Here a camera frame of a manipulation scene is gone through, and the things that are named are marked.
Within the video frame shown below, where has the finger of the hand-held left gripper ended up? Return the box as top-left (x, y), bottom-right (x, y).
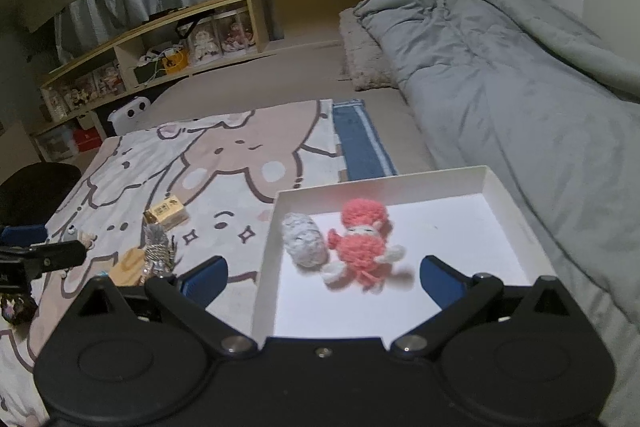
top-left (0, 226), bottom-right (49, 248)
top-left (0, 240), bottom-right (87, 282)

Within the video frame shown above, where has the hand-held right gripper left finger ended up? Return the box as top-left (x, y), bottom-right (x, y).
top-left (75, 256), bottom-right (258, 359)

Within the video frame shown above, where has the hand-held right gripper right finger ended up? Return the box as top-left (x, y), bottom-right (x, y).
top-left (390, 256), bottom-right (577, 357)

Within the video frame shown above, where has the grey crochet creature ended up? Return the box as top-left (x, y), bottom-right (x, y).
top-left (62, 225), bottom-right (98, 253)

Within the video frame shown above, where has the silver tinsel ornament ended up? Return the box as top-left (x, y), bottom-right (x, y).
top-left (141, 226), bottom-right (179, 279)

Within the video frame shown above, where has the white cardboard box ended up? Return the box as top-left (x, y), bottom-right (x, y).
top-left (250, 165), bottom-right (559, 341)

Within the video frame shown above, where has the small wooden block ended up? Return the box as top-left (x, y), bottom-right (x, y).
top-left (108, 249), bottom-right (151, 288)

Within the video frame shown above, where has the small yellow box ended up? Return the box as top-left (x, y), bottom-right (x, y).
top-left (143, 196), bottom-right (190, 230)

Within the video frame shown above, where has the dark brown cushion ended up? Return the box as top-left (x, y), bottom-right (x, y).
top-left (0, 164), bottom-right (82, 229)

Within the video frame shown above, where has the dark patterned small item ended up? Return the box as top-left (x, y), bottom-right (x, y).
top-left (0, 291), bottom-right (39, 326)

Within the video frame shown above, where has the pink crochet doll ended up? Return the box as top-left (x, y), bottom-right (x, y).
top-left (322, 198), bottom-right (407, 294)

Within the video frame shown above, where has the grey crochet roll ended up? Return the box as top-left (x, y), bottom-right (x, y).
top-left (281, 213), bottom-right (329, 269)

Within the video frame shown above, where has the cartoon printed blanket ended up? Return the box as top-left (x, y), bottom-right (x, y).
top-left (0, 99), bottom-right (347, 427)

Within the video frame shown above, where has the red box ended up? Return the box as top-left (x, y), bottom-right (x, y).
top-left (73, 129), bottom-right (106, 153)

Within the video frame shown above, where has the white space heater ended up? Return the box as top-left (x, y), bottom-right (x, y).
top-left (108, 96), bottom-right (151, 138)

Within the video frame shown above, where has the blue striped cloth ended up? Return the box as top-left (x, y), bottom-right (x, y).
top-left (332, 100), bottom-right (399, 182)

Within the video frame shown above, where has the grey duvet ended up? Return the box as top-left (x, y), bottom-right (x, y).
top-left (352, 0), bottom-right (640, 427)

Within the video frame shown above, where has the yellow gadget on shelf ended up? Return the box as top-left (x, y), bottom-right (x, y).
top-left (162, 49), bottom-right (190, 76)

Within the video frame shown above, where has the white doll in clear case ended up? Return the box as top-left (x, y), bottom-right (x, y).
top-left (191, 19), bottom-right (222, 66)

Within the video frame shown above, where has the fuzzy beige pillow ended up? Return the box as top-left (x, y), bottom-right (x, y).
top-left (338, 8), bottom-right (397, 90)

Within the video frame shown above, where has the pink doll in clear case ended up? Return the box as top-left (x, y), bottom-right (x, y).
top-left (220, 13), bottom-right (259, 56)

